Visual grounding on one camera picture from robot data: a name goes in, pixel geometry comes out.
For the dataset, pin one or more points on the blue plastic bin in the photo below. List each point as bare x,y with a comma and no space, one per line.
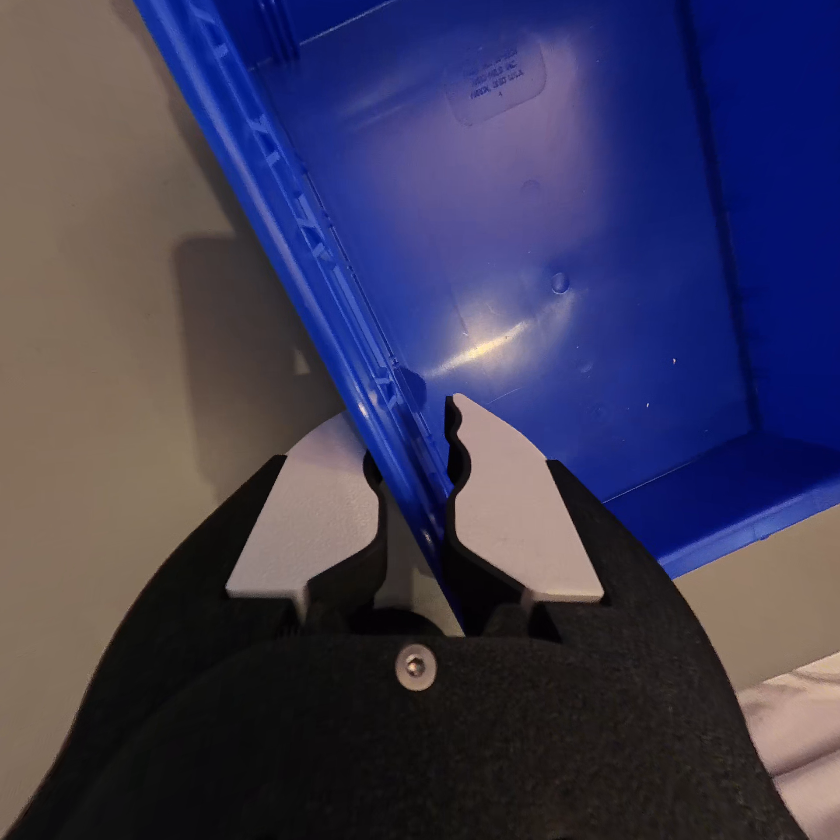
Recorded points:
590,229

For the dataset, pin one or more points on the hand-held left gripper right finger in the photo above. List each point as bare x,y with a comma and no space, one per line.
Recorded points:
518,518

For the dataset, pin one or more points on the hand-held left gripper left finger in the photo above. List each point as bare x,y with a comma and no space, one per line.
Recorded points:
315,518

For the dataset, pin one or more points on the person's pale lavender clothing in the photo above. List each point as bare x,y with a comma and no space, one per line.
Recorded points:
794,728

